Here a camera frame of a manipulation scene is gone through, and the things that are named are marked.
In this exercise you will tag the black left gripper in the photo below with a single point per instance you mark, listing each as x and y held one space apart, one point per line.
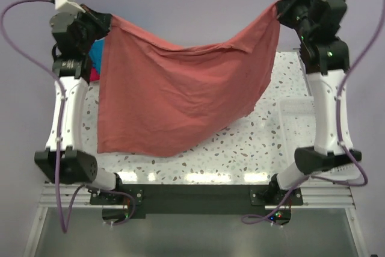
102 21

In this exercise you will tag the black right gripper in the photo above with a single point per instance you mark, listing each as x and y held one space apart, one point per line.
285 6

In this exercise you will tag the dusty red t shirt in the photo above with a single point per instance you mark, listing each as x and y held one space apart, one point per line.
160 99

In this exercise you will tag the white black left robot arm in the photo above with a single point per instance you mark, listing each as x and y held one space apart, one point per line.
63 159

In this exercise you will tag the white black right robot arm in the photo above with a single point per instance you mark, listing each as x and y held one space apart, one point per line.
326 64

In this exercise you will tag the folded blue t shirt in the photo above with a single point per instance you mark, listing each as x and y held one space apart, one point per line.
96 54

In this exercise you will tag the folded pink t shirt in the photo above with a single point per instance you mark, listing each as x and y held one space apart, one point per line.
94 76

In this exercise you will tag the white plastic laundry basket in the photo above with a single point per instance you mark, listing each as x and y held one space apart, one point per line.
298 124

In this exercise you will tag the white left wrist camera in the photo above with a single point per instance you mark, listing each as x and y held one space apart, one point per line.
68 6

